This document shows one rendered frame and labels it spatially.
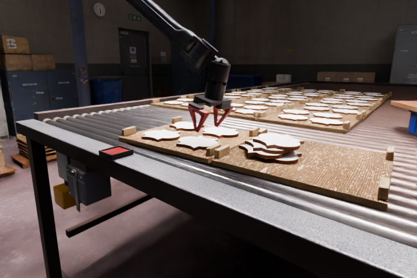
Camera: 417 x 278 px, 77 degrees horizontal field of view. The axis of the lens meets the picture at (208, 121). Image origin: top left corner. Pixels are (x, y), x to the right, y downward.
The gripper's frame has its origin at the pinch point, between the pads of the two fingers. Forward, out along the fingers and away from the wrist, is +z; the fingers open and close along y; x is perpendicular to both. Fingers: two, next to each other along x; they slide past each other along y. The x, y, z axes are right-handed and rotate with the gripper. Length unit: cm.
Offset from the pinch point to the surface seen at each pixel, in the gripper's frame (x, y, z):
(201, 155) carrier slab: 3.8, 5.1, 6.8
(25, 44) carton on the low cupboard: -487, -109, 60
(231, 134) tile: -0.7, -17.1, 6.2
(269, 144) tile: 19.2, -3.8, -1.7
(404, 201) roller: 51, -4, -3
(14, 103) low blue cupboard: -453, -80, 151
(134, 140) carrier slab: -23.9, 7.6, 13.7
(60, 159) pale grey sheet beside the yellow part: -54, 19, 33
